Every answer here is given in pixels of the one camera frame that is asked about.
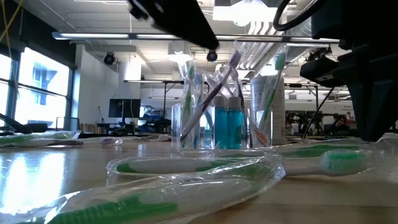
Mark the person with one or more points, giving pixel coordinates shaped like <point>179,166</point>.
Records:
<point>340,124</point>

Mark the long ceiling light strip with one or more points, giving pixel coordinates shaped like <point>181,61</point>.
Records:
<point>93,35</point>

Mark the white cylindrical wipes canister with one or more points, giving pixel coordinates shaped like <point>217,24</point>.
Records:
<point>281,109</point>

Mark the blue toothbrush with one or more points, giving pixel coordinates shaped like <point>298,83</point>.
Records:
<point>199,84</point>

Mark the black ceiling dome camera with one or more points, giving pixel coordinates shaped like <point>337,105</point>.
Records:
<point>212,55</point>
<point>109,58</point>

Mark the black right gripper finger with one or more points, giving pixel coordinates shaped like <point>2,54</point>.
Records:
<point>376,112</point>

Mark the clear acrylic organizer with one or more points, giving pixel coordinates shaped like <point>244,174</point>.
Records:
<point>264,137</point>

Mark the black ceiling-mounted device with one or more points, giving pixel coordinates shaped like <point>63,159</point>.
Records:
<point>314,53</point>

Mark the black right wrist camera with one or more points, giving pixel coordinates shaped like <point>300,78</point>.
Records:
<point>321,71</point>

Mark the silver ventilation duct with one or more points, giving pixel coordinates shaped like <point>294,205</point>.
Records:
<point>258,53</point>

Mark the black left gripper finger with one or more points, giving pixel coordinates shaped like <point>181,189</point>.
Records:
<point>192,25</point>

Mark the bright ceiling light panel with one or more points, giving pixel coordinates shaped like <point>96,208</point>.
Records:
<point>248,12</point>

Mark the black aluminium table frame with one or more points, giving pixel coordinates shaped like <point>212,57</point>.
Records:
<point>90,135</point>

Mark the black computer monitor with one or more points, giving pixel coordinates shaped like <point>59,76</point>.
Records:
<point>124,108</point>

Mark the large window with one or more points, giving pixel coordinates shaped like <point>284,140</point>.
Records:
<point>43,93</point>

